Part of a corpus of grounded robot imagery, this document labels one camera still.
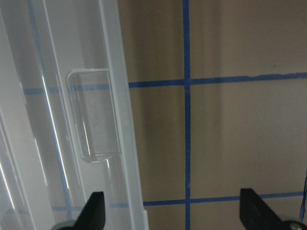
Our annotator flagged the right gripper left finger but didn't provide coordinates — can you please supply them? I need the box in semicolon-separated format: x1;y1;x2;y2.
73;192;106;230

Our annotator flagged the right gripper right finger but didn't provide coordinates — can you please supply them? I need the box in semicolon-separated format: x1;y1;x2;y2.
239;188;284;230

